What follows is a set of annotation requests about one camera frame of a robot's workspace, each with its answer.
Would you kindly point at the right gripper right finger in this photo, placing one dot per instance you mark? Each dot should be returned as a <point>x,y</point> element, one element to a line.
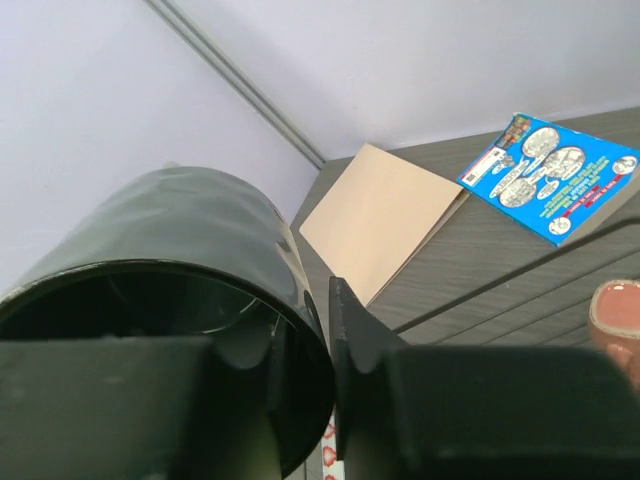
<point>408,411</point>

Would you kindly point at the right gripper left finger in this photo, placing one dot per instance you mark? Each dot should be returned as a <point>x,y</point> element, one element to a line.
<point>142,408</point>

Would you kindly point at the dark grey mug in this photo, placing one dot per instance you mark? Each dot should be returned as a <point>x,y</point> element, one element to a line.
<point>186,251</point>

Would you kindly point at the pink ceramic mug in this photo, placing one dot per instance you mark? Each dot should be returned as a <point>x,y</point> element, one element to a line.
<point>614,325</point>

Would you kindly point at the tan cardboard folder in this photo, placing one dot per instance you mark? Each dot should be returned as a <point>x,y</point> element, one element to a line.
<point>376,216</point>

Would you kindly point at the blue picture book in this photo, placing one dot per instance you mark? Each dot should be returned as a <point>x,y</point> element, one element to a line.
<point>558,183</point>

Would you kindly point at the black wire dish rack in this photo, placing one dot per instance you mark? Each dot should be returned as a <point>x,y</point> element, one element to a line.
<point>544,302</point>

